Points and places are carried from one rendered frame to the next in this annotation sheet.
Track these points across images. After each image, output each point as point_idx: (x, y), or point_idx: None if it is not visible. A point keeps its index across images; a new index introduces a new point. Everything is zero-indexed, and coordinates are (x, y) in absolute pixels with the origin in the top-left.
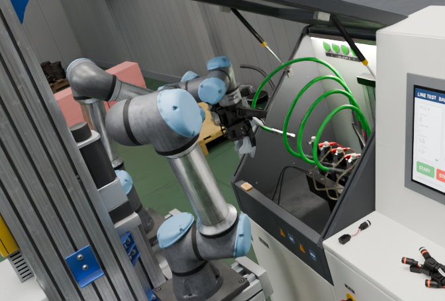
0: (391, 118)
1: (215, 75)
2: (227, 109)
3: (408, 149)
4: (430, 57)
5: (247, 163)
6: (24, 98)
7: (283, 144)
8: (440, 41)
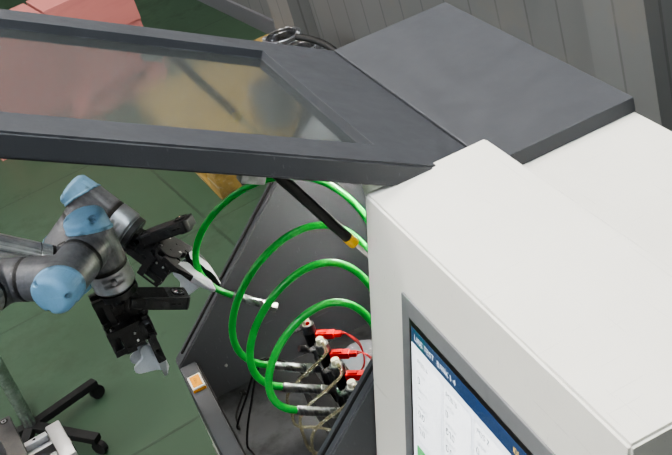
0: (389, 353)
1: (65, 259)
2: (105, 302)
3: (408, 419)
4: (426, 287)
5: (206, 333)
6: None
7: (281, 296)
8: (435, 268)
